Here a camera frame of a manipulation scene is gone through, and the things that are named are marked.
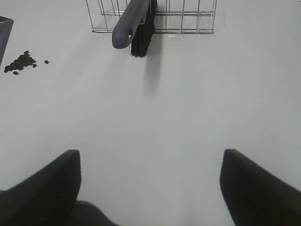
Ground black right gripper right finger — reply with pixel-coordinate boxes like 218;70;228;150
220;149;301;226

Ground purple hand brush black bristles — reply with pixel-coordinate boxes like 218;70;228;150
112;0;158;57

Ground chrome wire rack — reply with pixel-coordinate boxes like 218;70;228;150
85;0;217;35

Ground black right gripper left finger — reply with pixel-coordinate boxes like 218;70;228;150
0;150;81;226

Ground pile of coffee beans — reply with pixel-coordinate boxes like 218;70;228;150
4;50;37;75

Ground purple plastic dustpan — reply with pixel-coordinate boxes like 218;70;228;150
0;16;14;63

